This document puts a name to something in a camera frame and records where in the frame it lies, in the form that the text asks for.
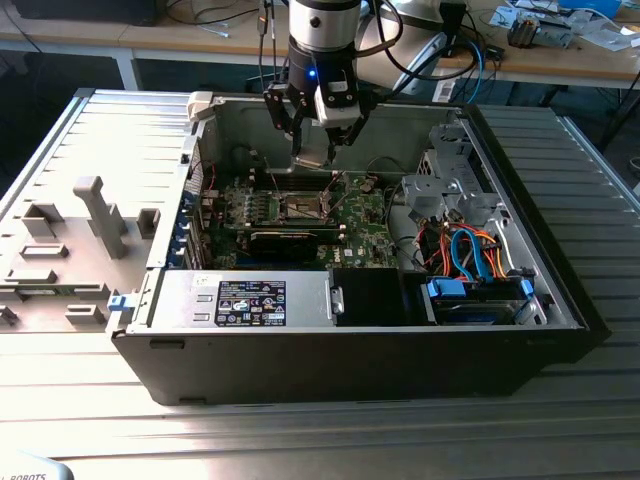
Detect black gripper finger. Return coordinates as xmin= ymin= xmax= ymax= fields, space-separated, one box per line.
xmin=263 ymin=81 xmax=305 ymax=160
xmin=326 ymin=98 xmax=375 ymax=162

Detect CPU with silver top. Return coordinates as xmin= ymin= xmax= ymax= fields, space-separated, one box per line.
xmin=290 ymin=137 xmax=335 ymax=170

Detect metal socket cover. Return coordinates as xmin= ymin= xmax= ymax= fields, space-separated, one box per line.
xmin=319 ymin=174 xmax=351 ymax=222

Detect CPU socket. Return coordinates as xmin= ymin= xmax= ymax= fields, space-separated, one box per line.
xmin=277 ymin=191 xmax=335 ymax=225

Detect black finned CPU cooler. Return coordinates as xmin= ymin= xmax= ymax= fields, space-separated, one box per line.
xmin=506 ymin=13 xmax=542 ymax=50

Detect beige plastic case latch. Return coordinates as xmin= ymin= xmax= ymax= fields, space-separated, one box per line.
xmin=186 ymin=91 xmax=218 ymax=122

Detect green motherboard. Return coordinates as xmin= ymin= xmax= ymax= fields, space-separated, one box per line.
xmin=199 ymin=172 xmax=402 ymax=272

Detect white label tag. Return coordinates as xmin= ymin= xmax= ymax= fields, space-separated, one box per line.
xmin=432 ymin=78 xmax=457 ymax=104

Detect silver metal drive cage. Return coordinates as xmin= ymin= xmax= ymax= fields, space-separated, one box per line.
xmin=401 ymin=119 xmax=509 ymax=229

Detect green RAM stick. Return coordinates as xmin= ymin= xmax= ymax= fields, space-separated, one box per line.
xmin=222 ymin=222 xmax=347 ymax=236

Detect black graphics card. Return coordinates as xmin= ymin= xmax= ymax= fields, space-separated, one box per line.
xmin=248 ymin=228 xmax=321 ymax=263

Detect black upright box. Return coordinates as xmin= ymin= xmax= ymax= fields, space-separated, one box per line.
xmin=439 ymin=2 xmax=469 ymax=57

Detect light wooden desk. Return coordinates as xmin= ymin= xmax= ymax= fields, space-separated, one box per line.
xmin=0 ymin=0 xmax=291 ymax=92
xmin=432 ymin=0 xmax=640 ymax=104

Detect silver power supply unit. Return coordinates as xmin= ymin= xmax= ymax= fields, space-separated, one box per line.
xmin=152 ymin=269 xmax=335 ymax=332

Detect black device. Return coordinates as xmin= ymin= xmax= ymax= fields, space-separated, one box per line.
xmin=9 ymin=0 xmax=162 ymax=28

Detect hard disk in blue carrier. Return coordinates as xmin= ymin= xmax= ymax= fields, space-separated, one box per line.
xmin=421 ymin=277 xmax=535 ymax=327

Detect grey metal part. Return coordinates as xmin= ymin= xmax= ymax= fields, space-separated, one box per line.
xmin=537 ymin=20 xmax=584 ymax=51

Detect black PC case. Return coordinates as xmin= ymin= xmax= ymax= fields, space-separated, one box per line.
xmin=110 ymin=91 xmax=612 ymax=407

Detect grey parts rack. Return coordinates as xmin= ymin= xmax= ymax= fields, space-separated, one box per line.
xmin=0 ymin=174 xmax=164 ymax=335

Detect blue box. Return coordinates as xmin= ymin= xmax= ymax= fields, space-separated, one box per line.
xmin=557 ymin=0 xmax=624 ymax=16

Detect white papers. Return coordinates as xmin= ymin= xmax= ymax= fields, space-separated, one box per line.
xmin=582 ymin=17 xmax=640 ymax=54

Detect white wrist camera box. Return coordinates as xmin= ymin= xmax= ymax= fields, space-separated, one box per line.
xmin=313 ymin=74 xmax=362 ymax=129

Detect thin black wire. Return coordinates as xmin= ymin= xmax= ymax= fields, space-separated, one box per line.
xmin=366 ymin=155 xmax=405 ymax=182

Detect blue cable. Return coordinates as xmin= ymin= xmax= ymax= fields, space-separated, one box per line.
xmin=467 ymin=38 xmax=490 ymax=104

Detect black connector with red wires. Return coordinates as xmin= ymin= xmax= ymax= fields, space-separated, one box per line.
xmin=416 ymin=221 xmax=454 ymax=276

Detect blue flat wire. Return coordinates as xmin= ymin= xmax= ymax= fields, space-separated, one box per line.
xmin=448 ymin=229 xmax=476 ymax=282
xmin=462 ymin=223 xmax=500 ymax=286

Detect orange wire bundle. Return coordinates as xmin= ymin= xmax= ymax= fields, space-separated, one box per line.
xmin=472 ymin=227 xmax=509 ymax=279

